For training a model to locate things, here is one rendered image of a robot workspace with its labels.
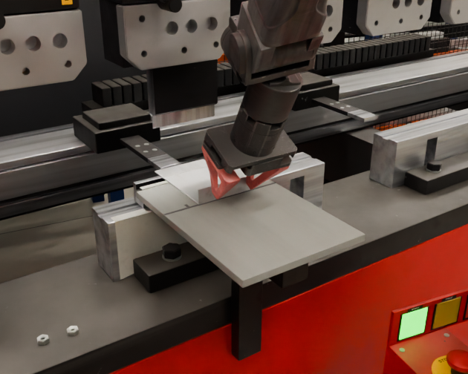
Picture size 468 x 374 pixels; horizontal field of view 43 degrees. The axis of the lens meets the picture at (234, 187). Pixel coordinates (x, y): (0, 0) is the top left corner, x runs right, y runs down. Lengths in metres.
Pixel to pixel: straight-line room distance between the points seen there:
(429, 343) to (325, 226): 0.28
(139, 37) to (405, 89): 0.90
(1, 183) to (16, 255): 1.72
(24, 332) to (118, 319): 0.12
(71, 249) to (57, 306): 1.88
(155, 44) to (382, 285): 0.56
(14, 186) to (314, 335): 0.55
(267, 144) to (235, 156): 0.04
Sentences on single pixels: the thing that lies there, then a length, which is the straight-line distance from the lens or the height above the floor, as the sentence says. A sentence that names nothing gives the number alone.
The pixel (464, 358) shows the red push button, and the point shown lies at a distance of 0.88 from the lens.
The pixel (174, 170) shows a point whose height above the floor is 1.00.
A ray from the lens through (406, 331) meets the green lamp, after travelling 0.92.
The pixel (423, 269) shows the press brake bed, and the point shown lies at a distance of 1.13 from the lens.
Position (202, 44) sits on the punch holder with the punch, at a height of 1.20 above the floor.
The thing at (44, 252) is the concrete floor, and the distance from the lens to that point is 2.73.
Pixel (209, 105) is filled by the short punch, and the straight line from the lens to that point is 0.87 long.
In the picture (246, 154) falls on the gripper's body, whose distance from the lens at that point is 0.71.
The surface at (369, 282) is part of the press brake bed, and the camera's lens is 1.02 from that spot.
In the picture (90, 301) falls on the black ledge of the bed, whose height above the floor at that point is 0.88.
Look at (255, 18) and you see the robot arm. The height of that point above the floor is 1.26.
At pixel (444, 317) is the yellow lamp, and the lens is 0.96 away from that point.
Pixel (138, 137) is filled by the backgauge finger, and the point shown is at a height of 1.00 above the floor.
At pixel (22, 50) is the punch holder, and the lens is 0.70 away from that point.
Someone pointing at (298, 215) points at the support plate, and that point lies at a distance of 0.76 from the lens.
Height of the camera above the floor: 1.35
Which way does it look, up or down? 25 degrees down
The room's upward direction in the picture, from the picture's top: straight up
